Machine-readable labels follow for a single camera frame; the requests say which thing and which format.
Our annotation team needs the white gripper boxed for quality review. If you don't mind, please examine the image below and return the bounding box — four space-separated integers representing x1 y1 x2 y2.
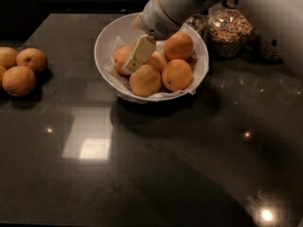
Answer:
122 0 181 74

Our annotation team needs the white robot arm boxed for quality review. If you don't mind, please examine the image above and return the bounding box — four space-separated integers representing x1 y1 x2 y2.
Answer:
132 0 303 78

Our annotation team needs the white bowl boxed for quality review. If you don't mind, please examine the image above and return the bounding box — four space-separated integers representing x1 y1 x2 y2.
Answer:
94 11 210 105

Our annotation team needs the left glass jar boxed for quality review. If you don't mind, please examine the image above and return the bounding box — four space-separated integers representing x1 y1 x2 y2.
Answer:
186 14 206 37

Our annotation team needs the white paper liner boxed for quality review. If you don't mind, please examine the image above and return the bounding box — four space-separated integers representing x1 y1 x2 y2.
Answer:
105 22 210 105

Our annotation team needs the middle glass jar of cereal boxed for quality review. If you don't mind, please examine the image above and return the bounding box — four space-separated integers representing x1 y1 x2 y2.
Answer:
206 9 253 59

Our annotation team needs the edge orange on table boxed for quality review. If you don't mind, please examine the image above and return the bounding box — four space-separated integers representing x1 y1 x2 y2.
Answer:
0 66 7 91

